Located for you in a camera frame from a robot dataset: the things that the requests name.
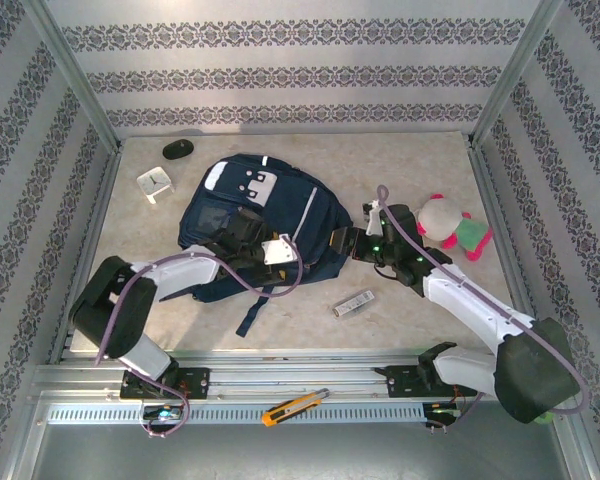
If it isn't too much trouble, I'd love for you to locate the aluminium side rail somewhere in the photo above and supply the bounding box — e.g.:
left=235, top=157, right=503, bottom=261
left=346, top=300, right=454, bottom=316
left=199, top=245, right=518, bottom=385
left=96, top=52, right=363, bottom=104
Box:
left=467, top=144, right=551, bottom=360
left=49, top=147, right=124, bottom=364

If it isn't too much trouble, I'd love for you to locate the left controller circuit board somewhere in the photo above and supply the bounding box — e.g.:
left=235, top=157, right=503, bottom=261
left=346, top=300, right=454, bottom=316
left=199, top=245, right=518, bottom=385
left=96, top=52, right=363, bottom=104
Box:
left=142, top=405, right=184, bottom=422

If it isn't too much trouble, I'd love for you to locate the small white desk clock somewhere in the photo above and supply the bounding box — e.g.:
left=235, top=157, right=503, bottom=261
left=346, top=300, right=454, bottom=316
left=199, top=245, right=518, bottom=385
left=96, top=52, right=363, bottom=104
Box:
left=136, top=168, right=177, bottom=205

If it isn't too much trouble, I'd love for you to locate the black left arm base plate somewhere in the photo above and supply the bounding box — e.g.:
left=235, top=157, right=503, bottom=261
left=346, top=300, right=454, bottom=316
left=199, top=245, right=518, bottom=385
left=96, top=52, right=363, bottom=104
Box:
left=119, top=367, right=211, bottom=401

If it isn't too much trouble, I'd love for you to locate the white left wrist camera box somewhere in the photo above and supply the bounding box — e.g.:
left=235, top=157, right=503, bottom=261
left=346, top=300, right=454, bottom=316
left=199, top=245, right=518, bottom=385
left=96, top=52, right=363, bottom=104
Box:
left=260, top=237, right=300, bottom=267

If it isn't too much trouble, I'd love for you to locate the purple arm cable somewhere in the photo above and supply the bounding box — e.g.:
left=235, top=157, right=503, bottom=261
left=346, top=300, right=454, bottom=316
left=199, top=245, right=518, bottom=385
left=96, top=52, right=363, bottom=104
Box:
left=93, top=238, right=306, bottom=440
left=375, top=184, right=591, bottom=436

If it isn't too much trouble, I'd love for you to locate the slotted grey cable duct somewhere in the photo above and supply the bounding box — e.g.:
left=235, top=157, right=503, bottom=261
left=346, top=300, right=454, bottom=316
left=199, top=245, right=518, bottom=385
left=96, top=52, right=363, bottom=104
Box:
left=47, top=403, right=426, bottom=426

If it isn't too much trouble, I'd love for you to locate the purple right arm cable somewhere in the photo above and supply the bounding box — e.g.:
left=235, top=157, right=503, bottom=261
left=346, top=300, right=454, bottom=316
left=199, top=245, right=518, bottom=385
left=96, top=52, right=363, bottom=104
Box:
left=375, top=184, right=591, bottom=436

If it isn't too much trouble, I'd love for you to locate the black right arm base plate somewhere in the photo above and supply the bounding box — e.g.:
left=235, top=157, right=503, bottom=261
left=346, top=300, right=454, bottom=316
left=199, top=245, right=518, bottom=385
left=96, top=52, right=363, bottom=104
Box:
left=374, top=364, right=479, bottom=400

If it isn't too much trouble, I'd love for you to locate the grey sheet metal tray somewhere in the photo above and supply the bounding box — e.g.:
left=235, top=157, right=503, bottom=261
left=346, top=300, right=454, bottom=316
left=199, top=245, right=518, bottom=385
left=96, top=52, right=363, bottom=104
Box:
left=9, top=392, right=596, bottom=480

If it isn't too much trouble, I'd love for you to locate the white pink green plush toy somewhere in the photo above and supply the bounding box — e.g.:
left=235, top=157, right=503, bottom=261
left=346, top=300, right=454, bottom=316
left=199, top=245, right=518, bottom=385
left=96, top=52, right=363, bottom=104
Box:
left=415, top=193, right=494, bottom=263

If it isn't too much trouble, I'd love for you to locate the right controller circuit board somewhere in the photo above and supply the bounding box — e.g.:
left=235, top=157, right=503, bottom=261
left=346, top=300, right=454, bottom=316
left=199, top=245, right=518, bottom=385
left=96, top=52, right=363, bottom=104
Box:
left=424, top=402, right=464, bottom=420

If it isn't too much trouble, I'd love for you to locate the navy blue backpack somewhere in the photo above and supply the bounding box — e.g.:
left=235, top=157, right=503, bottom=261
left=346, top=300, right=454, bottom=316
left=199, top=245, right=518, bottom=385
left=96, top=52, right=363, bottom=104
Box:
left=157, top=153, right=354, bottom=339

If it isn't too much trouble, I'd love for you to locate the aluminium mounting rail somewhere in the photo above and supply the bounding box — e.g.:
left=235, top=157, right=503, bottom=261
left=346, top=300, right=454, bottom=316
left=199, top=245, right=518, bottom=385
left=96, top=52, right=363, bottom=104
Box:
left=29, top=348, right=571, bottom=404

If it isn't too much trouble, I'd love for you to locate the orange utility knife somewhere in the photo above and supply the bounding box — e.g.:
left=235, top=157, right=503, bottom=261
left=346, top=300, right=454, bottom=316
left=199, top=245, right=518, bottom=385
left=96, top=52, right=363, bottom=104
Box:
left=261, top=388, right=330, bottom=428

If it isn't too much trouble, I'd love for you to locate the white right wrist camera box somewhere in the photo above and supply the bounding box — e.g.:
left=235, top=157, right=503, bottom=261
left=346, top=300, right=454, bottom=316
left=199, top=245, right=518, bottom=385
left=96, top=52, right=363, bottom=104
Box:
left=362, top=198, right=389, bottom=236

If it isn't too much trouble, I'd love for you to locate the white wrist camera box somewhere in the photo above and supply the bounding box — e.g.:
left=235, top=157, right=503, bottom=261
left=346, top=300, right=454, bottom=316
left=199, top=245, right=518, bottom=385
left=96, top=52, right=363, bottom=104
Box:
left=362, top=198, right=389, bottom=236
left=260, top=237, right=300, bottom=267

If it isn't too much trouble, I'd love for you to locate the controller circuit board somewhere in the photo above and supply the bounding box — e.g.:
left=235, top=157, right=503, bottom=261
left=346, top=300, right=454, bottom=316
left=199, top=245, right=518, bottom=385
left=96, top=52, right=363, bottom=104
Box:
left=142, top=405, right=184, bottom=422
left=424, top=402, right=464, bottom=420

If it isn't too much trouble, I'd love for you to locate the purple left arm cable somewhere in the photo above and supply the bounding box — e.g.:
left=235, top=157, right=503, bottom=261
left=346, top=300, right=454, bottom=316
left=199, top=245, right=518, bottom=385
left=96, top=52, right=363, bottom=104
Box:
left=93, top=238, right=306, bottom=440

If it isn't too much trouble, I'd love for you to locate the black computer mouse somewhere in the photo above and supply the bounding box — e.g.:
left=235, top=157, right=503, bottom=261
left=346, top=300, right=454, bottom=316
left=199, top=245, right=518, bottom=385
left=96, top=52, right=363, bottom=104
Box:
left=161, top=139, right=195, bottom=161

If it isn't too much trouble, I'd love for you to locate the aluminium frame post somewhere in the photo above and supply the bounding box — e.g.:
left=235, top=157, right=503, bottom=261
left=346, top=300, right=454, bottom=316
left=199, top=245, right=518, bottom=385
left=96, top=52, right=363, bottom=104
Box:
left=467, top=0, right=564, bottom=149
left=22, top=0, right=124, bottom=151

